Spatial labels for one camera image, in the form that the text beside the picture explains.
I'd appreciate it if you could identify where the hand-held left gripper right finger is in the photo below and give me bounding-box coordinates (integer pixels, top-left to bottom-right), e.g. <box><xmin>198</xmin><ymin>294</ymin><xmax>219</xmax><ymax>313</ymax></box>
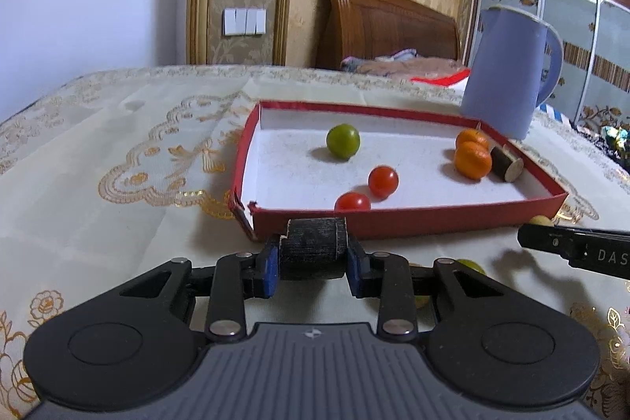
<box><xmin>346</xmin><ymin>235</ymin><xmax>517</xmax><ymax>344</ymax></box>

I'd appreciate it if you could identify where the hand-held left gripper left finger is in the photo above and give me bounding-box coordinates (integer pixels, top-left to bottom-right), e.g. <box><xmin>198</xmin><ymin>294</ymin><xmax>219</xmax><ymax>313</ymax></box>
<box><xmin>119</xmin><ymin>237</ymin><xmax>281</xmax><ymax>343</ymax></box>

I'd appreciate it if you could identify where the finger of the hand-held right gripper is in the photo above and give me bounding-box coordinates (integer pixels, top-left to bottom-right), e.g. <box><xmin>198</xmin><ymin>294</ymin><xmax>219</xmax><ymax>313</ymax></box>
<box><xmin>518</xmin><ymin>223</ymin><xmax>586</xmax><ymax>259</ymax></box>

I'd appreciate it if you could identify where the dark sugarcane piece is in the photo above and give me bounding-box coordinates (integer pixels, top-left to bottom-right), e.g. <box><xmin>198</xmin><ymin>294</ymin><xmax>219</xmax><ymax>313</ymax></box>
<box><xmin>279</xmin><ymin>217</ymin><xmax>348</xmax><ymax>280</ymax></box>
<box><xmin>489</xmin><ymin>144</ymin><xmax>525</xmax><ymax>183</ymax></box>

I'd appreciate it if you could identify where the red cherry tomato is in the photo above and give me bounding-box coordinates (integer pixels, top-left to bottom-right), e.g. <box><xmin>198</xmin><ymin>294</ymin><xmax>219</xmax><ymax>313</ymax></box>
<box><xmin>334</xmin><ymin>191</ymin><xmax>372</xmax><ymax>212</ymax></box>
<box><xmin>367</xmin><ymin>165</ymin><xmax>400</xmax><ymax>198</ymax></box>

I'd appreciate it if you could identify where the shallow red cardboard box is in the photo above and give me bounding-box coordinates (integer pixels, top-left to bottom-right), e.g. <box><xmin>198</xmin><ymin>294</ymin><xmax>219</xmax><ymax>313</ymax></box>
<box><xmin>228</xmin><ymin>100</ymin><xmax>570</xmax><ymax>244</ymax></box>

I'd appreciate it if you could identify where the mandarin orange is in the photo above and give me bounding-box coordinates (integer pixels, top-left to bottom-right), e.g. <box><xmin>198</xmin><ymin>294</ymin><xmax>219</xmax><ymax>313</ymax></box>
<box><xmin>453</xmin><ymin>141</ymin><xmax>493</xmax><ymax>182</ymax></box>
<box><xmin>455</xmin><ymin>129</ymin><xmax>490</xmax><ymax>150</ymax></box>

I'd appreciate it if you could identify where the oval green grape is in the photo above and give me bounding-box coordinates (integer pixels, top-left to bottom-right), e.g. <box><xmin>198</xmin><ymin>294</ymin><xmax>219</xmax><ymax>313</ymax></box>
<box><xmin>455</xmin><ymin>259</ymin><xmax>486</xmax><ymax>277</ymax></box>

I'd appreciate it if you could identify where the colourful patterned blanket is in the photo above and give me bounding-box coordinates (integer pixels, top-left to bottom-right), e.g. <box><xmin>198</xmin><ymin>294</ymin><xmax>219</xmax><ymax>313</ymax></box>
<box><xmin>539</xmin><ymin>102</ymin><xmax>630</xmax><ymax>177</ymax></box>

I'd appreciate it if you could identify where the shiny green object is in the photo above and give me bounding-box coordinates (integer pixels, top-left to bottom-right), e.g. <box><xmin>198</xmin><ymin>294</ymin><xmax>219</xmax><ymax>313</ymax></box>
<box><xmin>600</xmin><ymin>125</ymin><xmax>630</xmax><ymax>150</ymax></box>

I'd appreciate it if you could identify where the round green plum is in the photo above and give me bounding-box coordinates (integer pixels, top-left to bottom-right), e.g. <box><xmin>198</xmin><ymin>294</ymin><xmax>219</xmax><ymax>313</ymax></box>
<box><xmin>326</xmin><ymin>124</ymin><xmax>360</xmax><ymax>161</ymax></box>

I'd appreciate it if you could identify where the embroidered cream tablecloth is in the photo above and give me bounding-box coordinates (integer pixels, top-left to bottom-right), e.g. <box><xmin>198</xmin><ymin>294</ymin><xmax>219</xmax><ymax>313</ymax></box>
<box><xmin>0</xmin><ymin>65</ymin><xmax>630</xmax><ymax>416</ymax></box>

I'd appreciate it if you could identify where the blue electric kettle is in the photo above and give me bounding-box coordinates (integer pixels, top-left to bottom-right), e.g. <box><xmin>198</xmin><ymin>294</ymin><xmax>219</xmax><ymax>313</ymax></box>
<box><xmin>460</xmin><ymin>5</ymin><xmax>564</xmax><ymax>141</ymax></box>

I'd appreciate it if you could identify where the pile of clothes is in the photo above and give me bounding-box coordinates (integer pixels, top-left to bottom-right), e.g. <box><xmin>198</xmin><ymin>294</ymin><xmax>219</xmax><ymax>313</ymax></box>
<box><xmin>339</xmin><ymin>48</ymin><xmax>473</xmax><ymax>86</ymax></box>

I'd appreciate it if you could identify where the wardrobe with patterned doors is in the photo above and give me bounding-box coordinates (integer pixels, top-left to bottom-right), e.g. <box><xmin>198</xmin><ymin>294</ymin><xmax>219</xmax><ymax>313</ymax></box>
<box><xmin>477</xmin><ymin>0</ymin><xmax>630</xmax><ymax>130</ymax></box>

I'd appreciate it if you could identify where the wooden bed headboard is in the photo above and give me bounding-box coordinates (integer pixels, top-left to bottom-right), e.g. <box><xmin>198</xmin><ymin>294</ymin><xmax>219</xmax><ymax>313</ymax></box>
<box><xmin>315</xmin><ymin>0</ymin><xmax>463</xmax><ymax>70</ymax></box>

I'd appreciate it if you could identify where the white wall switch panel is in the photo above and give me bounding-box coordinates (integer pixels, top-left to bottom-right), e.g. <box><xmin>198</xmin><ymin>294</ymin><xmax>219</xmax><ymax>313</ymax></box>
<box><xmin>223</xmin><ymin>8</ymin><xmax>267</xmax><ymax>36</ymax></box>

